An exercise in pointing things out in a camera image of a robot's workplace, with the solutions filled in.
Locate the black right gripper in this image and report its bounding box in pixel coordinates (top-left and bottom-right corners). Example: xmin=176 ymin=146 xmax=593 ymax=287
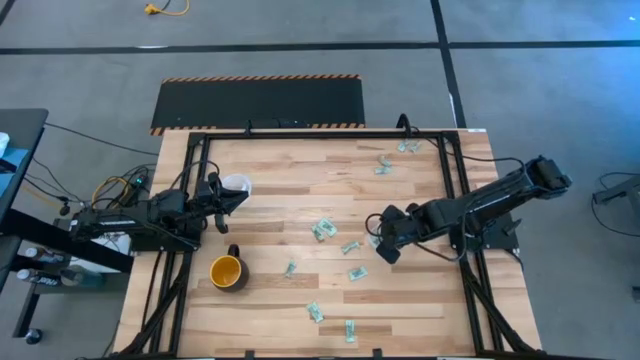
xmin=375 ymin=202 xmax=430 ymax=265

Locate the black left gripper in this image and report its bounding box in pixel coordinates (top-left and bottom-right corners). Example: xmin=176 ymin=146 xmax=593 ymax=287
xmin=192 ymin=172 xmax=250 ymax=235

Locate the black mug yellow inside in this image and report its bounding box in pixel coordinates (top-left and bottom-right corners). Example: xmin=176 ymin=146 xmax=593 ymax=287
xmin=208 ymin=243 xmax=251 ymax=294

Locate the black device on table edge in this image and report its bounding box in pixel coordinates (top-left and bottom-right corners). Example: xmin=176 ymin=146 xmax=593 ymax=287
xmin=245 ymin=118 xmax=310 ymax=132

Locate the black power supply box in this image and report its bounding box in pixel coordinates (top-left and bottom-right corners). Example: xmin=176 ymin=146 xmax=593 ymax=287
xmin=119 ymin=172 xmax=151 ymax=206

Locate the black hazard striped floor mat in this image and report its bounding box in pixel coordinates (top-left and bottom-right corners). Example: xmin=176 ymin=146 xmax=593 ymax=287
xmin=148 ymin=73 xmax=367 ymax=137

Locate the white paper sheet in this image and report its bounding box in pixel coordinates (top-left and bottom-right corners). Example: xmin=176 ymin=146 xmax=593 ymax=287
xmin=69 ymin=232 xmax=136 ymax=275

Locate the plastic bottle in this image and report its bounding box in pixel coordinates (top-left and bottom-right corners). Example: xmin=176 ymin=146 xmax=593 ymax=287
xmin=23 ymin=246 xmax=69 ymax=265
xmin=16 ymin=268 xmax=64 ymax=289

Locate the black desk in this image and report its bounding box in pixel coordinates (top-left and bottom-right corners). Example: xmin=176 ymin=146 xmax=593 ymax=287
xmin=0 ymin=107 xmax=50 ymax=226

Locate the blue item on desk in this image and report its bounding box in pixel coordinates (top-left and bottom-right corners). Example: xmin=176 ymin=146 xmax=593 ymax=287
xmin=0 ymin=147 xmax=30 ymax=197

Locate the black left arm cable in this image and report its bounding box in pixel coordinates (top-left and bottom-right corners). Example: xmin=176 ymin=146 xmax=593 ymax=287
xmin=169 ymin=159 xmax=221 ymax=194

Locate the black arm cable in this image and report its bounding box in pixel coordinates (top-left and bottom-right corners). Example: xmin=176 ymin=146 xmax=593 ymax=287
xmin=442 ymin=142 xmax=526 ymax=174
xmin=169 ymin=159 xmax=221 ymax=194

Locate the yellow cable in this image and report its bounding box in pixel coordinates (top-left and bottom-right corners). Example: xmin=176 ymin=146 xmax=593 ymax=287
xmin=91 ymin=174 xmax=132 ymax=207

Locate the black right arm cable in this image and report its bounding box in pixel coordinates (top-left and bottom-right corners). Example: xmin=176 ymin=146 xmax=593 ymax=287
xmin=442 ymin=142 xmax=526 ymax=174

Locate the black desk frame beam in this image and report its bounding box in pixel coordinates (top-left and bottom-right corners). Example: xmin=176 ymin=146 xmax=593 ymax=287
xmin=0 ymin=208 xmax=135 ymax=275

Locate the yellow extension cord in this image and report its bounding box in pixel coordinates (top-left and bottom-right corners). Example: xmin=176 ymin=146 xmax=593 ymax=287
xmin=143 ymin=0 xmax=192 ymax=17

